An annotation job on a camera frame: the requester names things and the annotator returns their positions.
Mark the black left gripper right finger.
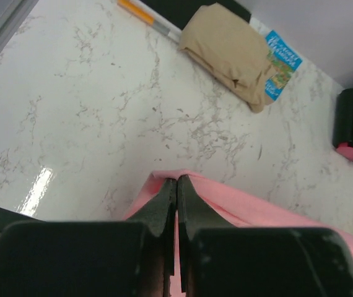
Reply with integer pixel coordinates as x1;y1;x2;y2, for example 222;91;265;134
176;175;353;296

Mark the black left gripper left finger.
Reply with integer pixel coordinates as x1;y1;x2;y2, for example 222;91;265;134
0;179;177;296

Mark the pink t shirt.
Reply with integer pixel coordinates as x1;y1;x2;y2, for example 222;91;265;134
122;168;353;297

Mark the beige t shirt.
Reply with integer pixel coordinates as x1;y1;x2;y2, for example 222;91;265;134
178;3;276;113

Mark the blue treehouse book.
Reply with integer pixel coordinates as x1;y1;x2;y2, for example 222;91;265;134
265;30;302;101

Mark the orange pencil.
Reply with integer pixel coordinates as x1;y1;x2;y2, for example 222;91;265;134
117;1;181;43

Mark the black notebook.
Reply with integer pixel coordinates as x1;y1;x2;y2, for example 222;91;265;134
142;0;251;30

